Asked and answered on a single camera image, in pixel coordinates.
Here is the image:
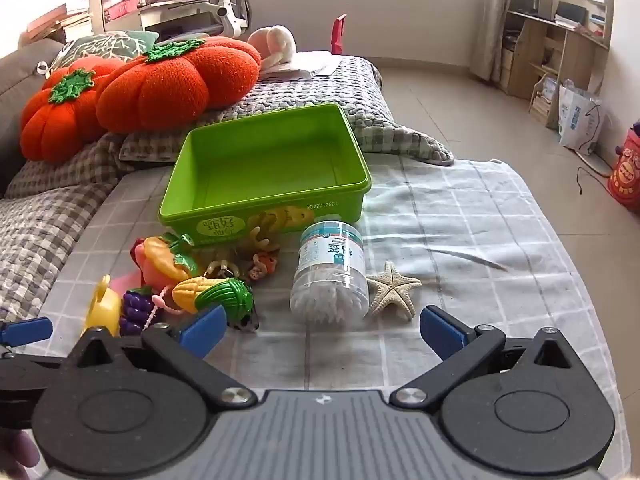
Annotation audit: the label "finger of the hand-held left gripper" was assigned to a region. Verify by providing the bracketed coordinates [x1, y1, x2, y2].
[0, 317, 54, 349]

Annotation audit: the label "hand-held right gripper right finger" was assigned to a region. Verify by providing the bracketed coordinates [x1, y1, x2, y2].
[391, 305, 576, 409]

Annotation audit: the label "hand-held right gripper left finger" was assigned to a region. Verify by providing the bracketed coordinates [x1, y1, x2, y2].
[66, 305, 258, 411]

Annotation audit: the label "yellow toy corn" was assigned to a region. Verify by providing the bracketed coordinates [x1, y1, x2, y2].
[171, 276, 253, 322]

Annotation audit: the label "black white cow toy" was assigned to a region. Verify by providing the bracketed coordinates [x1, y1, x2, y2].
[227, 305, 261, 332]

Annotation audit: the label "beige starfish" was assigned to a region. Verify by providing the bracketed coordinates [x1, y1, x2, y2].
[365, 261, 423, 320]

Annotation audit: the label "clear cotton swab jar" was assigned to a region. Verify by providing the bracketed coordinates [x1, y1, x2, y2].
[290, 220, 371, 328]

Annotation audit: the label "green plastic box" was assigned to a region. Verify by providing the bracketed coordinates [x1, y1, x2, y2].
[157, 102, 373, 248]

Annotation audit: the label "person's left hand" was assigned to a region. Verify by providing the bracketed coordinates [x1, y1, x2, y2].
[0, 429, 42, 480]

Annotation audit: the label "beige hair claw clip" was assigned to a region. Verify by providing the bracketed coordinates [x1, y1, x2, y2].
[201, 257, 242, 282]

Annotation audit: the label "orange toy pumpkin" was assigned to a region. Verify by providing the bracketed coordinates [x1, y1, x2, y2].
[131, 233, 201, 287]

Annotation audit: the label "white grid sheet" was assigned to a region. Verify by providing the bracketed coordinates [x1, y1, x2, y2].
[30, 154, 632, 480]

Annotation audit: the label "amber hair claw clip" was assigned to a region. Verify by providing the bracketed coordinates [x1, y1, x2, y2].
[239, 225, 282, 262]

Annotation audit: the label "grey checked blanket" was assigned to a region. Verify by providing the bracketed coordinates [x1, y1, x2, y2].
[0, 105, 211, 323]

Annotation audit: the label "small orange pumpkin cushion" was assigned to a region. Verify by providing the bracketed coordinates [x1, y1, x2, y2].
[20, 57, 126, 163]

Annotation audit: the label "red bag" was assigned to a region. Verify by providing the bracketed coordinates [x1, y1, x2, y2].
[607, 127, 640, 213]

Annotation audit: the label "grey sofa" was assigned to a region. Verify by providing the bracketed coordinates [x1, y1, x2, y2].
[0, 37, 66, 197]

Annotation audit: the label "large orange pumpkin cushion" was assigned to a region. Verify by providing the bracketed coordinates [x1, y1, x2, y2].
[95, 36, 262, 134]

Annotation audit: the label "white blue paper bag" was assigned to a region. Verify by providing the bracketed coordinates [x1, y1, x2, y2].
[557, 80, 606, 156]

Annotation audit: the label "grey pebble quilt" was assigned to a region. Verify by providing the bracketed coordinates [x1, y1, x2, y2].
[197, 54, 456, 167]

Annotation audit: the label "white papers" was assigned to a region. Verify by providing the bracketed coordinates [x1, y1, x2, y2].
[259, 52, 342, 80]

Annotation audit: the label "pink white plush toy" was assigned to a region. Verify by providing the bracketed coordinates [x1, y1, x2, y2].
[246, 25, 299, 71]

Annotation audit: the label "green white patterned pillow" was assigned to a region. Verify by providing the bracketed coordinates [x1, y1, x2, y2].
[47, 30, 161, 79]

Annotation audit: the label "wooden bookshelf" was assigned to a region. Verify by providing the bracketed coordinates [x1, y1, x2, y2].
[500, 0, 617, 129]

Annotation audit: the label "stack of books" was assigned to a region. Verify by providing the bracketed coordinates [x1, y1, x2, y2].
[20, 4, 94, 44]

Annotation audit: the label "red chair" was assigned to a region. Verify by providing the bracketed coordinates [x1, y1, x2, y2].
[330, 14, 348, 55]

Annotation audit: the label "beige curtain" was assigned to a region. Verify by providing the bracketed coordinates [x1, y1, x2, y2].
[467, 0, 544, 82]

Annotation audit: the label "pink storage box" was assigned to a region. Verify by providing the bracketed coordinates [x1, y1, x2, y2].
[102, 0, 142, 22]

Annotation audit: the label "black cable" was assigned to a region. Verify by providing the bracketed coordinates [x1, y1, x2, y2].
[575, 165, 613, 197]

